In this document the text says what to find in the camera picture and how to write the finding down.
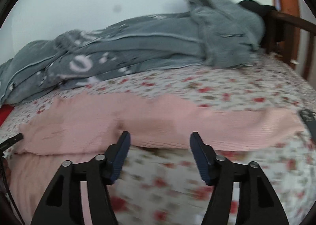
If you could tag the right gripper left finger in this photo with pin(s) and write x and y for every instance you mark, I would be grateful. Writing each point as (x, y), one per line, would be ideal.
(61, 202)

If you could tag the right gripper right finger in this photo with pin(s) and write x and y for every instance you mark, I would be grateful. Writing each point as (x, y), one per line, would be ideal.
(258, 201)

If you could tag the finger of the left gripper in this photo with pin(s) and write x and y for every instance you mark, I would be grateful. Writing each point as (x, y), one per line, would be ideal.
(11, 141)

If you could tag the pink knit sweater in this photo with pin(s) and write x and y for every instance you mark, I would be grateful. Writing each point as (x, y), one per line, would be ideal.
(159, 183)

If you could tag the red pillow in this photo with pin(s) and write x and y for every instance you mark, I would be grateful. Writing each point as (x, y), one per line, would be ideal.
(5, 111)

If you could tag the floral bed sheet mattress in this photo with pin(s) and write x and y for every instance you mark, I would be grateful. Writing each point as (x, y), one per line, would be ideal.
(289, 165)

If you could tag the black garment on footboard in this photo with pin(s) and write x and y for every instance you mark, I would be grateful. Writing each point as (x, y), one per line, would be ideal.
(264, 11)

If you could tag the grey floral quilt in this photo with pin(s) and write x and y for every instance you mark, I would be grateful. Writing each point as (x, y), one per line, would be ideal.
(216, 33)

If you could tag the brown wooden door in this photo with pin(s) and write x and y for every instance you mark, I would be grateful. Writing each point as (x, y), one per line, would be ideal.
(288, 49)

